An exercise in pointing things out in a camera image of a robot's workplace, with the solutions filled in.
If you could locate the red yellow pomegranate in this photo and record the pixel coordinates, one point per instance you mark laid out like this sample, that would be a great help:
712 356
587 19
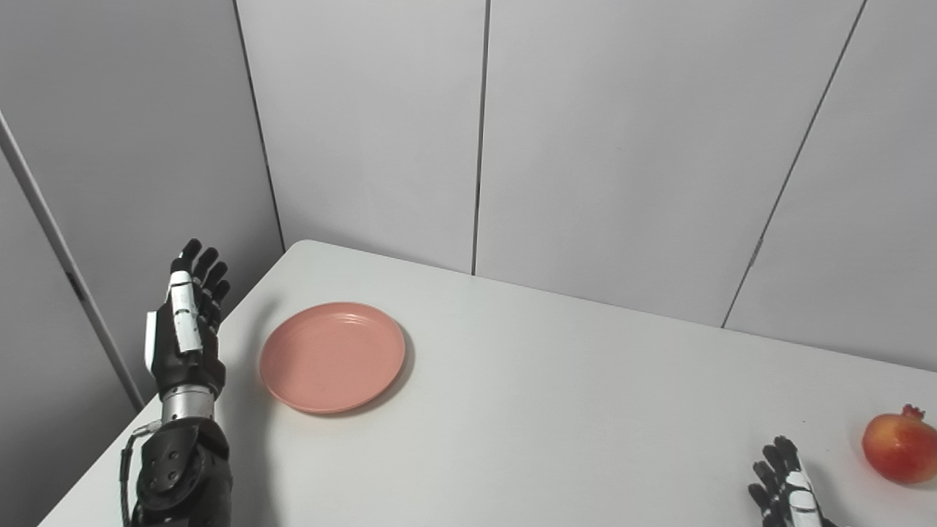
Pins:
902 446

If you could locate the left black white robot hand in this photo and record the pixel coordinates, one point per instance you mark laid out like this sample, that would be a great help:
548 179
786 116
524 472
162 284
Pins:
183 344

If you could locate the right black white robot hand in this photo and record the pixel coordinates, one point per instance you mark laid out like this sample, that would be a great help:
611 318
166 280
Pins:
787 494

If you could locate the pink round plate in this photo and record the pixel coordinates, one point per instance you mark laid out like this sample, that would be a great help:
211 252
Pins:
332 357

